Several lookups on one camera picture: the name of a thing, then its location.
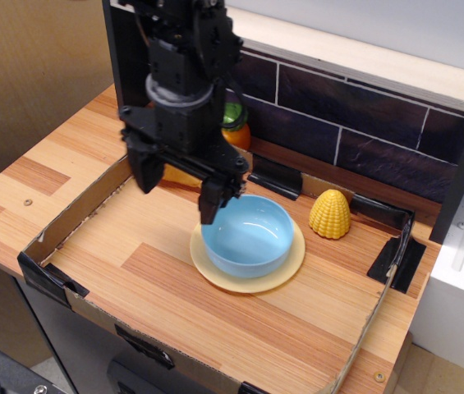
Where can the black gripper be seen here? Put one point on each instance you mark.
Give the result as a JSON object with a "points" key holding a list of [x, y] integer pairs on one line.
{"points": [[191, 140]]}

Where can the light blue bowl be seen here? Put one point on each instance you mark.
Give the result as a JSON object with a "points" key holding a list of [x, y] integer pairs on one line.
{"points": [[250, 238]]}

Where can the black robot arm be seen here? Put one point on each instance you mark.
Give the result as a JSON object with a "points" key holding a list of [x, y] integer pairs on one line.
{"points": [[191, 49]]}

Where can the pale yellow plate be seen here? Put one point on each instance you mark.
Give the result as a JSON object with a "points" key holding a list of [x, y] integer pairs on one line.
{"points": [[228, 282]]}

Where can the orange toy carrot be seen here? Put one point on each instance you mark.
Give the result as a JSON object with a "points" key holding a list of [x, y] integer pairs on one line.
{"points": [[235, 128]]}

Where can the yellow toy corn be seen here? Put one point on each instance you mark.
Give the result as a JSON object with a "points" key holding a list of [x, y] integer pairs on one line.
{"points": [[330, 216]]}

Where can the cardboard tray border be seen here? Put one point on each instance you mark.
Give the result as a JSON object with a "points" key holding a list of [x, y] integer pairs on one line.
{"points": [[113, 285]]}

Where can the black shelf post left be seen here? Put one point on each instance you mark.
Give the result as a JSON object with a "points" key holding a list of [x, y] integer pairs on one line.
{"points": [[129, 55]]}

